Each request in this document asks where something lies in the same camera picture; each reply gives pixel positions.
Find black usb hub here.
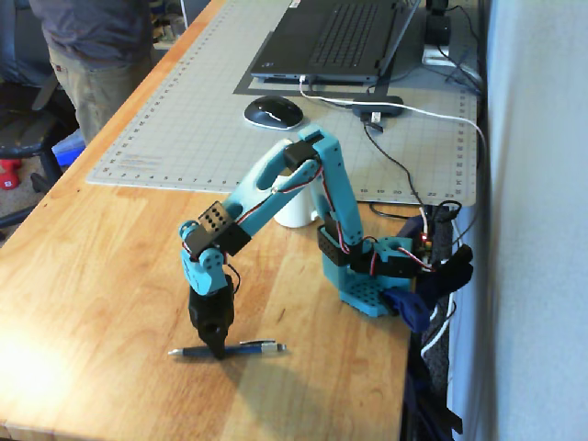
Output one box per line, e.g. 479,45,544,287
350,95,406,119

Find dark blue ballpoint pen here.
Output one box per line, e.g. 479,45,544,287
167,338,288,361

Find white ceramic mug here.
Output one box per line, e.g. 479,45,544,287
274,137,323,229

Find black cable on table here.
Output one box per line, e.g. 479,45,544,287
361,118,463,222

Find grey gridded cutting mat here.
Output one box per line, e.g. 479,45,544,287
86,0,480,206

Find silver monitor stand base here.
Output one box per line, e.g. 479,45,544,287
390,41,461,83

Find red dumbbell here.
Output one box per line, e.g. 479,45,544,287
0,157,24,191

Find blue and white box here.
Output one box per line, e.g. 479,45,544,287
51,129,87,172

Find black monitor stand post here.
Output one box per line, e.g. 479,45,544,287
423,0,455,46

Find dark blue table clamp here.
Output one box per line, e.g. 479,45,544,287
383,243,475,334

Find tangled black cables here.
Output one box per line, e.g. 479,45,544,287
438,3,486,96

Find black office chair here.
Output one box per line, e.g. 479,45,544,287
0,0,78,232

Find black and silver mouse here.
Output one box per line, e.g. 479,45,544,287
243,95,306,130

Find person in grey shirt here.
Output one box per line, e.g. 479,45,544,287
28,0,156,144

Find white usb cable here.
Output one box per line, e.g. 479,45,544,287
298,75,489,364

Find dark grey laptop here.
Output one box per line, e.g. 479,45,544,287
250,0,422,86

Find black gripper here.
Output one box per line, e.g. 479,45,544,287
187,280,237,361

